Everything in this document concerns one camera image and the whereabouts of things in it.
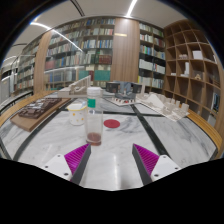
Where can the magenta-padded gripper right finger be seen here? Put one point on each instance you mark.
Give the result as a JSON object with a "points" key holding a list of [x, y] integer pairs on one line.
{"points": [[165, 165]]}

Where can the glass-fronted bookshelf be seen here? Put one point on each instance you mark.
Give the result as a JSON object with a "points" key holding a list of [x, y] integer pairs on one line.
{"points": [[28, 70]]}

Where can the straight ceiling light strip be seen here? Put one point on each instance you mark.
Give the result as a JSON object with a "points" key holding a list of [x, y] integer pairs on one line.
{"points": [[131, 7]]}

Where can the narrow bookshelf with books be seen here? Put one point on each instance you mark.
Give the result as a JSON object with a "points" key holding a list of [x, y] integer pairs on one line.
{"points": [[151, 56]]}

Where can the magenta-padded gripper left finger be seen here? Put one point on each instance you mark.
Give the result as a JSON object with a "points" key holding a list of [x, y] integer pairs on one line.
{"points": [[58, 165]]}

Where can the large white city model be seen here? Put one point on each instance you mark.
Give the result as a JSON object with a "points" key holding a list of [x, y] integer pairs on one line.
{"points": [[161, 105]]}

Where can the white cup with yellow rim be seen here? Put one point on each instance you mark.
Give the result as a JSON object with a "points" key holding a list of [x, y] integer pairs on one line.
{"points": [[76, 116]]}

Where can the flat round red coaster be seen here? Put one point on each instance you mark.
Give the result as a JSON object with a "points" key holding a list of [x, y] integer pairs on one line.
{"points": [[112, 123]]}

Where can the brown model on wooden board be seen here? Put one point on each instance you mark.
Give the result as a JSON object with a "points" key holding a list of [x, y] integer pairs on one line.
{"points": [[36, 111]]}

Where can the wide bookshelf with books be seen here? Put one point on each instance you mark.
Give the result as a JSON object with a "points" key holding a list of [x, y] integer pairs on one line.
{"points": [[83, 50]]}

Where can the wooden cubby shelf unit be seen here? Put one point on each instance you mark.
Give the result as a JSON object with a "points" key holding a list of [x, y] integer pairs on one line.
{"points": [[193, 70]]}

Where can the clear bottle with green label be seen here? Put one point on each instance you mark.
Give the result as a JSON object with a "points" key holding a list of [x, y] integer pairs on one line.
{"points": [[94, 116]]}

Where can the small white flat model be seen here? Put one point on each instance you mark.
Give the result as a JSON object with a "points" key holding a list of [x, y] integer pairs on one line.
{"points": [[124, 100]]}

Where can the white stepped architectural model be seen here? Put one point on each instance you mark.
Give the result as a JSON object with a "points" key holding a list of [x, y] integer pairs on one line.
{"points": [[75, 89]]}

